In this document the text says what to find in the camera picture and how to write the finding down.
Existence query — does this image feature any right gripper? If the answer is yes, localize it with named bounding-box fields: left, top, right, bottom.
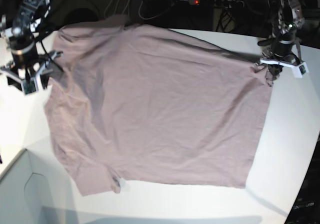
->
left=0, top=50, right=63, bottom=90

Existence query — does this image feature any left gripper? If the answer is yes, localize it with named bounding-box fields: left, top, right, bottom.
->
left=256, top=41, right=305, bottom=82

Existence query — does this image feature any mauve pink t-shirt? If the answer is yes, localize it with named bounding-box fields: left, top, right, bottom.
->
left=45, top=16, right=272, bottom=196

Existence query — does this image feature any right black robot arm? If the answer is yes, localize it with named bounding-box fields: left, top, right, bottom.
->
left=0, top=0, right=63, bottom=95

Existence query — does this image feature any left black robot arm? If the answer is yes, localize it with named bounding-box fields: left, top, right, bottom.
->
left=257, top=0, right=309, bottom=85

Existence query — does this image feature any black power strip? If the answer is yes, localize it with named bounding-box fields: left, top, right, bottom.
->
left=188, top=0, right=245, bottom=8

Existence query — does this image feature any white cardboard box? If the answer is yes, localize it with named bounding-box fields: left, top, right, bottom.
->
left=0, top=150, right=79, bottom=224

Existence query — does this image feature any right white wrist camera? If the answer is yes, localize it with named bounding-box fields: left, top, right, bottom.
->
left=21, top=78, right=38, bottom=95

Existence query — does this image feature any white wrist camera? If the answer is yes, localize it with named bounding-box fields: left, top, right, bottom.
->
left=292, top=62, right=309, bottom=78
left=21, top=78, right=38, bottom=95

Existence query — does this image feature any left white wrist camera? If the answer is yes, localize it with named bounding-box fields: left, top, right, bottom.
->
left=292, top=62, right=309, bottom=78

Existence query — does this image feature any grey looped floor cable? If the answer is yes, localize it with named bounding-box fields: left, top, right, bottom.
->
left=103, top=0, right=181, bottom=22

